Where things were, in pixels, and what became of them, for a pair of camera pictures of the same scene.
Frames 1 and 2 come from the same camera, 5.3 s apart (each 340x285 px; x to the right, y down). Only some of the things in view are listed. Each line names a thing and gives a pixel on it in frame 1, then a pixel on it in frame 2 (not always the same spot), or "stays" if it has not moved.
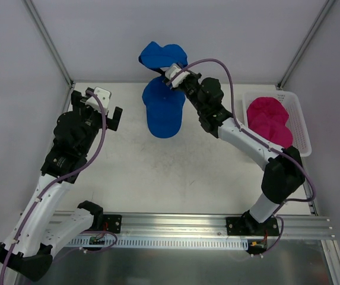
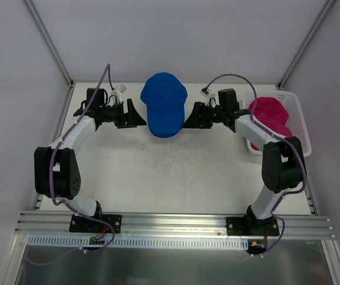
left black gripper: x=110 y=117 to x=126 y=116
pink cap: x=267 y=117 stays
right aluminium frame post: x=304 y=44 stays
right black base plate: x=249 y=226 stays
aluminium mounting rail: x=168 y=225 stays
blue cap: x=161 y=58 to x=165 y=95
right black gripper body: x=188 y=80 to x=202 y=115
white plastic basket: x=295 y=123 stays
